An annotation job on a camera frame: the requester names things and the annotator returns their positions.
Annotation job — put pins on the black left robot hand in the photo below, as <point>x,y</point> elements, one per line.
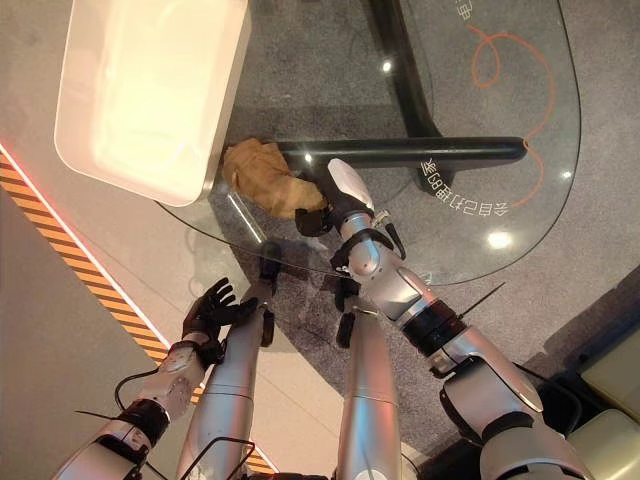
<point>215,315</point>

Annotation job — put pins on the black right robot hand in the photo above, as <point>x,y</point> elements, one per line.
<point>350,187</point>

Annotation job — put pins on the brown cloth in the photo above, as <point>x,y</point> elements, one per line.
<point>270,180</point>

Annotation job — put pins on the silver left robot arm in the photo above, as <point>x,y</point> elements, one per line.
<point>172,372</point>

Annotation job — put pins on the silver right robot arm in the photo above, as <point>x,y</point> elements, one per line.
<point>420,300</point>

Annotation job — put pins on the white plastic basket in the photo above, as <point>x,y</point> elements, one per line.
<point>145,95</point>

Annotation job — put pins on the silver left robot leg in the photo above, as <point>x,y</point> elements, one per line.
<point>227,380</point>

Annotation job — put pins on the silver robot leg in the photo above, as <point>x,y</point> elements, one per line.
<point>227,380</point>
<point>367,400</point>

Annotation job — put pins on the orange black striped floor tape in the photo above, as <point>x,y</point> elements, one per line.
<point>75,245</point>

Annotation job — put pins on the silver right robot leg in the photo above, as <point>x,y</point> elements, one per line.
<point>367,400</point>

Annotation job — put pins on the beige cushioned seat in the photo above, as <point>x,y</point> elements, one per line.
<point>612,440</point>

